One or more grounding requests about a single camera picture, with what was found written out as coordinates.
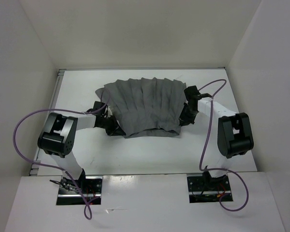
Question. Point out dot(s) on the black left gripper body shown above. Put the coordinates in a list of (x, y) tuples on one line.
[(106, 122)]

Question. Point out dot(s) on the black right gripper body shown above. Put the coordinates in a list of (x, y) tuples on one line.
[(188, 115)]

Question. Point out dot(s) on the grey pleated skirt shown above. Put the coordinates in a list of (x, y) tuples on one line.
[(145, 107)]

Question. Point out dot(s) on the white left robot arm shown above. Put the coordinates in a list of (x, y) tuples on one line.
[(58, 135)]

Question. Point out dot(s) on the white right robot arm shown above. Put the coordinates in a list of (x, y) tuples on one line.
[(234, 134)]

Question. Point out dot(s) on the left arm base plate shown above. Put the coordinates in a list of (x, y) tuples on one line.
[(68, 194)]

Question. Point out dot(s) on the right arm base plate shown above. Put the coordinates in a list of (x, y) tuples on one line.
[(201, 190)]

